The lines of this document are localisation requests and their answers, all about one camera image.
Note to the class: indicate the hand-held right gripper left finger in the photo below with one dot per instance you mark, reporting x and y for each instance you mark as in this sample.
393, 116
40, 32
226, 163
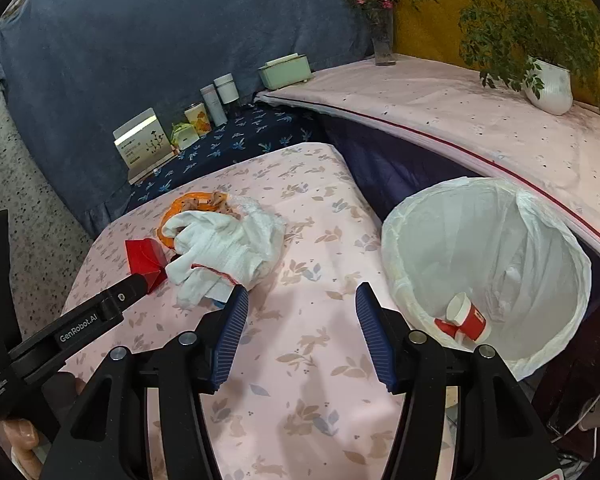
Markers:
228, 340

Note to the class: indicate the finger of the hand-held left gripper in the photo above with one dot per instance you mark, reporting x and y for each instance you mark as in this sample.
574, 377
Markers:
140, 284

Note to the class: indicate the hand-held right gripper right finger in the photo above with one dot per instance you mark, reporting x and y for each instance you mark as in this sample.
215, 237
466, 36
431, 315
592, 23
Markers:
375, 342

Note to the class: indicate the red paper box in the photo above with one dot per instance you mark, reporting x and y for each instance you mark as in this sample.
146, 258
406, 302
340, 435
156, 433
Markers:
145, 257

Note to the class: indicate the orange plastic bag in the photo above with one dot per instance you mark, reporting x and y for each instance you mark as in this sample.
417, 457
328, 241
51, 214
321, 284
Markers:
176, 208

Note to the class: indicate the bin with white liner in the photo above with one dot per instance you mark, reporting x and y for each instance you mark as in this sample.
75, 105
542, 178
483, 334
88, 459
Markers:
480, 240

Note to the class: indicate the person's left hand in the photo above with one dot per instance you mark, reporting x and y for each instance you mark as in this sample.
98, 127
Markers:
22, 440

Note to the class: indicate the red and white paper cup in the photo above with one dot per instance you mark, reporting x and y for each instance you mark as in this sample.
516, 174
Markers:
470, 319

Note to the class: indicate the pink floral cloth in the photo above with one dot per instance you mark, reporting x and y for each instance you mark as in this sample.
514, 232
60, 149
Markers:
310, 240

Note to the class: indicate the white printed box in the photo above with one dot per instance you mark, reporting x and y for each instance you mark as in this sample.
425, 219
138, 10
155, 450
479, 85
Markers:
142, 142

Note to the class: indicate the small green packet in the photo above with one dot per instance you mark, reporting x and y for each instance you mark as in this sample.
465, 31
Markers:
183, 136

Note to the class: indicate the orange printed tin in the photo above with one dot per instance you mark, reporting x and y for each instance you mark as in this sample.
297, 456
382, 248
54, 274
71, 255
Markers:
198, 120

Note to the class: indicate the navy floral cloth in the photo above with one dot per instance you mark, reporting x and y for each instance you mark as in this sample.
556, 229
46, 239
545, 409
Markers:
240, 135

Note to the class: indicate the white bottle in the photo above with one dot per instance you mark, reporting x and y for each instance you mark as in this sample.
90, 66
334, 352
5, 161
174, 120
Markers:
215, 107

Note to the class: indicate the dark wooden stand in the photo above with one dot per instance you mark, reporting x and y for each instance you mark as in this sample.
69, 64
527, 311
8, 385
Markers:
575, 355

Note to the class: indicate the white canister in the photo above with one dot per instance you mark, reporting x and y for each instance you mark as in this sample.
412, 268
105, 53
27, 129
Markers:
226, 89

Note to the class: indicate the white round device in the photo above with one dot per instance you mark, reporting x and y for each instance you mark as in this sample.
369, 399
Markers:
597, 410

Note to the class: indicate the blue blanket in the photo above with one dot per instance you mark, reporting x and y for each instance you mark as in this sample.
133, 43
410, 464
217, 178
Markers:
130, 50

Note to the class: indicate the pink dotted quilt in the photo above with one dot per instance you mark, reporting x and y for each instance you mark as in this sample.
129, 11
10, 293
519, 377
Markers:
455, 110

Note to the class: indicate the pale green tissue box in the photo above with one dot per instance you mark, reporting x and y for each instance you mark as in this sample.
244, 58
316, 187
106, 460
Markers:
285, 74

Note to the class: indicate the glass vase with pink flowers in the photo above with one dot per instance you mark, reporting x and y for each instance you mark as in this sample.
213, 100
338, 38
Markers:
382, 40

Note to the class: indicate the green plant in white pot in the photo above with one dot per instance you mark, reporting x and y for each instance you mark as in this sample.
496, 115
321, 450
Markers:
550, 85

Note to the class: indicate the yellow blanket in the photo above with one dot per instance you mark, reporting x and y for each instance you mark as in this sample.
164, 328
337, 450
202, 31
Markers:
430, 25

